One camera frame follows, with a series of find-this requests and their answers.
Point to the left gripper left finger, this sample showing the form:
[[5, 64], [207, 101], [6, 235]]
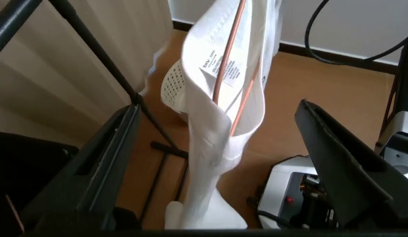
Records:
[[92, 184]]

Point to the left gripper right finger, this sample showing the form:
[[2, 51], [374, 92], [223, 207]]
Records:
[[355, 184]]

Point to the black shorts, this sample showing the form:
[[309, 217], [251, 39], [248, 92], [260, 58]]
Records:
[[19, 164]]

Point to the pink clothes hanger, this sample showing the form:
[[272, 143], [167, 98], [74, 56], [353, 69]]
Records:
[[14, 212], [223, 62]]

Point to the white printed t-shirt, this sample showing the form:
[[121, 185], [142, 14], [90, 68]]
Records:
[[204, 148]]

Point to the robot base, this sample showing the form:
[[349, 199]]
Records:
[[279, 177]]

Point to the white laundry basket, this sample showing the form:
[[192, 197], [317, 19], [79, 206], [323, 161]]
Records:
[[172, 85]]

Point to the black clothes rack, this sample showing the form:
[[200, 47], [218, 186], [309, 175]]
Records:
[[92, 42]]

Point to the beige curtain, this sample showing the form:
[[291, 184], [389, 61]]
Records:
[[42, 82]]

